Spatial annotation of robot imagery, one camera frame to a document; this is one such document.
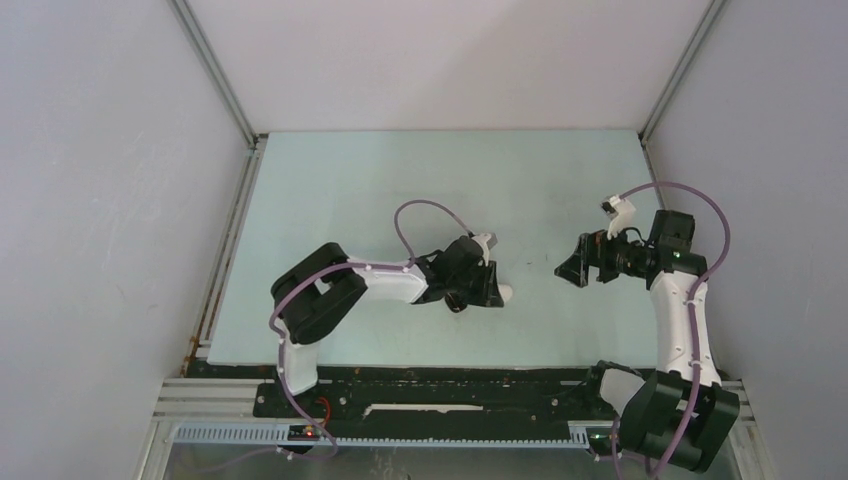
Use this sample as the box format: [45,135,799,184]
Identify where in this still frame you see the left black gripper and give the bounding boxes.
[447,258,502,307]

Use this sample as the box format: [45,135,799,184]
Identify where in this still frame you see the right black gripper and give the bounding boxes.
[554,222,646,288]

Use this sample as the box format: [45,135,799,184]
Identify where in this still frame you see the plain white oval case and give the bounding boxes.
[498,284,514,303]

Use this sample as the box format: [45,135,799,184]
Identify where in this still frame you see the black earbud charging case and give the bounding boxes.
[444,294,468,313]

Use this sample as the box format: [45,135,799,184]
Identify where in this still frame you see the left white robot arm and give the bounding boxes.
[269,233,513,417]

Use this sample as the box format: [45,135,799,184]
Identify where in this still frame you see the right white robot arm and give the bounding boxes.
[554,202,740,473]

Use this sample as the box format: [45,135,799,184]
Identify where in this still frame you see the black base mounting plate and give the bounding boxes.
[253,366,614,443]

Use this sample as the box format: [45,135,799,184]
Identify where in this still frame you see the aluminium extrusion base right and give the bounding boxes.
[718,380,757,427]

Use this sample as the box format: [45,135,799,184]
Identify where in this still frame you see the aluminium extrusion base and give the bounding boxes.
[718,380,757,427]
[153,378,264,421]

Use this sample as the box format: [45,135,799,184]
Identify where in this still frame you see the aluminium extrusion base left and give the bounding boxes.
[153,378,264,421]

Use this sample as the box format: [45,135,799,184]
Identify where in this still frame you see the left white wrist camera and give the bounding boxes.
[471,232,498,266]

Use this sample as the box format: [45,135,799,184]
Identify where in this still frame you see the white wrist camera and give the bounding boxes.
[471,232,498,266]
[601,195,636,240]

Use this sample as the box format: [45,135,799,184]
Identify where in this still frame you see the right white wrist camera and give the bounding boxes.
[601,195,636,240]

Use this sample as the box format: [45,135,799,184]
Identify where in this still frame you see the white cable duct rail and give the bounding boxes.
[175,423,591,450]

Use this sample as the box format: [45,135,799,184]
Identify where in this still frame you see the left aluminium frame post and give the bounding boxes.
[167,0,259,149]

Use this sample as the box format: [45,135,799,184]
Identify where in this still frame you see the aluminium frame post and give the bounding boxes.
[167,0,259,149]
[639,0,730,147]

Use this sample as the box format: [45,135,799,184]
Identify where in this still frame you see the right aluminium frame post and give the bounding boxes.
[639,0,730,147]

